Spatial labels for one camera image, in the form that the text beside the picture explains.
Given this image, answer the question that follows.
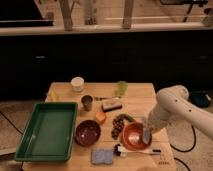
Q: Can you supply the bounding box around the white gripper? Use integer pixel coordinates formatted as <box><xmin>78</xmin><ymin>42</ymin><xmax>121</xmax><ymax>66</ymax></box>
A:
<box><xmin>148</xmin><ymin>105</ymin><xmax>171</xmax><ymax>134</ymax></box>

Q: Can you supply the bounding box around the grey-blue towel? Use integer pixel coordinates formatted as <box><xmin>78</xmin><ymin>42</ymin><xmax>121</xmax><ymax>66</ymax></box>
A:
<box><xmin>141</xmin><ymin>117</ymin><xmax>151</xmax><ymax>144</ymax></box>

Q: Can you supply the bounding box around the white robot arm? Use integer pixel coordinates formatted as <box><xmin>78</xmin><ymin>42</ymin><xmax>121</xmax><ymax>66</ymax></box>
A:
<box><xmin>148</xmin><ymin>85</ymin><xmax>213</xmax><ymax>140</ymax></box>

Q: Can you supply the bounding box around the red bowl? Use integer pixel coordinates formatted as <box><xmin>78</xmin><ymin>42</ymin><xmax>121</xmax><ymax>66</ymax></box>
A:
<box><xmin>121</xmin><ymin>122</ymin><xmax>150</xmax><ymax>151</ymax></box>

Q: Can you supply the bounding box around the purple bowl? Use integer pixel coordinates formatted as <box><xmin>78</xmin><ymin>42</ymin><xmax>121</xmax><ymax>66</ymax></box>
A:
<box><xmin>75</xmin><ymin>120</ymin><xmax>101</xmax><ymax>147</ymax></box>

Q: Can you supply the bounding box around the brown grape bunch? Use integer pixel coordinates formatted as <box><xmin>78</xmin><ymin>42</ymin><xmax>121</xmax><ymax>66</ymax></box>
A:
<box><xmin>111</xmin><ymin>116</ymin><xmax>124</xmax><ymax>139</ymax></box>

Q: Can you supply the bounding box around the green translucent cup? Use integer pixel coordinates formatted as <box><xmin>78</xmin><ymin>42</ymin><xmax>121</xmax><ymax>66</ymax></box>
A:
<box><xmin>116</xmin><ymin>81</ymin><xmax>128</xmax><ymax>96</ymax></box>

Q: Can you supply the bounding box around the black white dish brush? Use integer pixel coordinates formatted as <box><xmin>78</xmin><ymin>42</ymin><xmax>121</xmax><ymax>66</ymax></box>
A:
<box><xmin>114</xmin><ymin>144</ymin><xmax>161</xmax><ymax>157</ymax></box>

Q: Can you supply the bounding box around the black white board eraser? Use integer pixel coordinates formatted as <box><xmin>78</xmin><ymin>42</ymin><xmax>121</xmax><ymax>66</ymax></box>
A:
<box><xmin>102</xmin><ymin>100</ymin><xmax>122</xmax><ymax>112</ymax></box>

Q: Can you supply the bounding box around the orange block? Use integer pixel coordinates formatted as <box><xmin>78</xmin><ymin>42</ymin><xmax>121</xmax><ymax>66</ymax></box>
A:
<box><xmin>95</xmin><ymin>112</ymin><xmax>106</xmax><ymax>124</ymax></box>

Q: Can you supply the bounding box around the metal fork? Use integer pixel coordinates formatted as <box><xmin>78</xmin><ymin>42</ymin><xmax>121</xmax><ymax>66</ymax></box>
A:
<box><xmin>94</xmin><ymin>96</ymin><xmax>122</xmax><ymax>101</ymax></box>

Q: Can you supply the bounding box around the blue sponge cloth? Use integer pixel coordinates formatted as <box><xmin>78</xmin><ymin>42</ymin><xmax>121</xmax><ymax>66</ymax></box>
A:
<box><xmin>91</xmin><ymin>149</ymin><xmax>114</xmax><ymax>165</ymax></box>

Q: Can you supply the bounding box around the metal cup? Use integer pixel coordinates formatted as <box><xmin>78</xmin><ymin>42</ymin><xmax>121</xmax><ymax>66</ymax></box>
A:
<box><xmin>81</xmin><ymin>95</ymin><xmax>93</xmax><ymax>111</ymax></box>

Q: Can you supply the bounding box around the white cup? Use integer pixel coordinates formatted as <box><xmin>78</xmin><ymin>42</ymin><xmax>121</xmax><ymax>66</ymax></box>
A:
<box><xmin>71</xmin><ymin>77</ymin><xmax>84</xmax><ymax>92</ymax></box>

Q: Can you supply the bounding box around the green plastic tray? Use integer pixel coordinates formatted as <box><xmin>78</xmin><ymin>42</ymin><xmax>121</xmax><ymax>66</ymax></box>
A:
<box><xmin>14</xmin><ymin>102</ymin><xmax>78</xmax><ymax>162</ymax></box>

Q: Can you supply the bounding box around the black cable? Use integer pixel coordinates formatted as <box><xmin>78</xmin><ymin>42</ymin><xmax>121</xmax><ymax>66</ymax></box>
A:
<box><xmin>169</xmin><ymin>125</ymin><xmax>198</xmax><ymax>154</ymax></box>

